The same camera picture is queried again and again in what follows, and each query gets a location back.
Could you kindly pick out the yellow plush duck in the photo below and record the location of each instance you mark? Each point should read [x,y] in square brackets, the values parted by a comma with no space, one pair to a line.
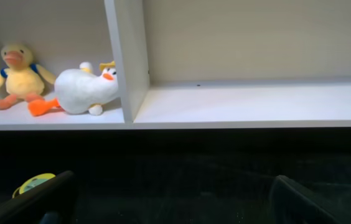
[23,81]

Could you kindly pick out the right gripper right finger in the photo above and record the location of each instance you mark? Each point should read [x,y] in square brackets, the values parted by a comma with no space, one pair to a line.
[293,205]

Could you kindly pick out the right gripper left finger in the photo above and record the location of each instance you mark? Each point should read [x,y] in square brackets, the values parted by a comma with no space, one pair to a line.
[35,202]

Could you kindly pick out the white shelf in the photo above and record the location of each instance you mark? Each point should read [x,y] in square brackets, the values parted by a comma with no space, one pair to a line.
[244,105]

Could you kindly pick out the white plush goose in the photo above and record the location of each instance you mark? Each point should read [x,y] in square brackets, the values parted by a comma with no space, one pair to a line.
[79,90]

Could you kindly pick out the yellow rattle drum toy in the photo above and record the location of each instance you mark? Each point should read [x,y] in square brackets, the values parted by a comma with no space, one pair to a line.
[35,181]

